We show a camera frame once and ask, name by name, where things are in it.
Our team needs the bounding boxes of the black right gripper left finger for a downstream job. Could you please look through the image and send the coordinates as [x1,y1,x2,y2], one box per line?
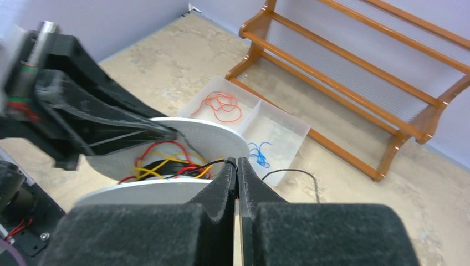
[40,158,237,265]

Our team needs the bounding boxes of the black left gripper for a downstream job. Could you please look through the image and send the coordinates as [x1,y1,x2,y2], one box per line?
[1,21,178,157]

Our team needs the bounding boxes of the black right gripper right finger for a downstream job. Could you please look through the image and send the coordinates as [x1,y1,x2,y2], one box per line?
[238,157,419,265]

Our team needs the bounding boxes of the white plastic cable spool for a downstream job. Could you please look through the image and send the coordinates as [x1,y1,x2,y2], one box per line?
[75,117,249,206]

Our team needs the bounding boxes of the black wire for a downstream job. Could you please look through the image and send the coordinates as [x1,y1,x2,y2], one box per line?
[139,158,321,204]

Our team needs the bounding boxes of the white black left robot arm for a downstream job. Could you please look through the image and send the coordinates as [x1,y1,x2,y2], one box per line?
[1,21,178,265]

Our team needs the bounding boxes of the clear plastic divided tray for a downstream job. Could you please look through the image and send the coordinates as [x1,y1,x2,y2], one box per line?
[178,76,310,186]

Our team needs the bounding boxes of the orange wooden shelf rack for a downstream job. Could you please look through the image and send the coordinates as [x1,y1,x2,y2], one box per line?
[226,1,469,182]

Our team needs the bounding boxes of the blue wire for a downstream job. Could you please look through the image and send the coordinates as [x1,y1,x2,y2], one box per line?
[248,141,273,170]

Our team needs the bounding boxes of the yellow wire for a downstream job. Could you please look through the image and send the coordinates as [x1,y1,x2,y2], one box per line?
[131,150,224,181]

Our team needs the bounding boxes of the orange wire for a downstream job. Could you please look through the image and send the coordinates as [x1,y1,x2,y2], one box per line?
[190,91,243,124]

